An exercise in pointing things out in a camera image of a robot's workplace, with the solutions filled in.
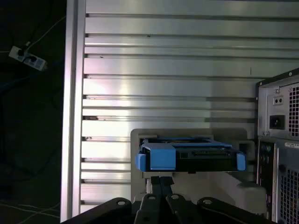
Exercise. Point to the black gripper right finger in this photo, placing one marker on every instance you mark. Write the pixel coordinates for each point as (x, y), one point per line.
(180, 210)

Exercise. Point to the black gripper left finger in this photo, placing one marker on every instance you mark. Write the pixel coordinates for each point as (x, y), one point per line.
(149, 210)

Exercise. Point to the hard disk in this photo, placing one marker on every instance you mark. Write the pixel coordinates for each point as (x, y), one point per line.
(162, 157)

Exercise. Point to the grey plastic parts rack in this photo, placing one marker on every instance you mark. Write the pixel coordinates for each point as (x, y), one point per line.
(233, 186)

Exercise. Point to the silver PC case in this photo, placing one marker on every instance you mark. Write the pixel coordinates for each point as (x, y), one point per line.
(266, 109)

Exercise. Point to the white power strip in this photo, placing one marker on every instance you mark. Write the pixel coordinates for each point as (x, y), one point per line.
(28, 58)

